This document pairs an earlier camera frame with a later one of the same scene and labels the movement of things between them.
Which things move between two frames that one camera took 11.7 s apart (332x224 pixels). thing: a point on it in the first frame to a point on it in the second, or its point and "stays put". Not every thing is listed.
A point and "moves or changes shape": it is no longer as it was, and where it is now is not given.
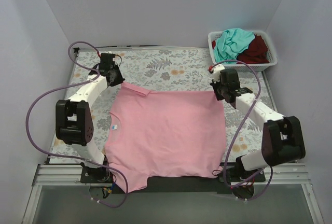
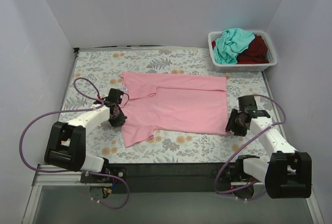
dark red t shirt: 256,53 stays put
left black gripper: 117,79 to 119,118
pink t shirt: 163,134 moves or changes shape
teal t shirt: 231,42 stays put
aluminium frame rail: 52,175 stays put
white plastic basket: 244,67 stays put
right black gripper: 219,93 to 234,124
